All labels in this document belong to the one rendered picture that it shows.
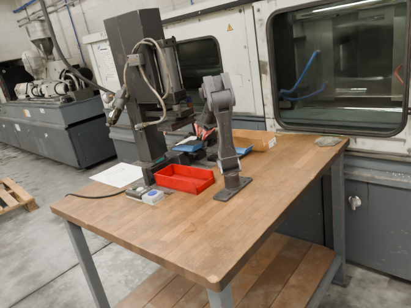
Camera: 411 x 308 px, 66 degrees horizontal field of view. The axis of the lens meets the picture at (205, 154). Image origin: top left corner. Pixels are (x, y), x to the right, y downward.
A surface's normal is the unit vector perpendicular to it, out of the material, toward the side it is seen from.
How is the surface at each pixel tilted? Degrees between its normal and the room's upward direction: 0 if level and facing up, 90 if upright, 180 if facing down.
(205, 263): 0
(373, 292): 0
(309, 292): 0
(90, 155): 90
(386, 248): 90
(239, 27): 90
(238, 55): 90
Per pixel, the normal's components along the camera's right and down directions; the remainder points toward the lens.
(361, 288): -0.17, -0.92
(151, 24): 0.76, 0.10
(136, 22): -0.62, 0.37
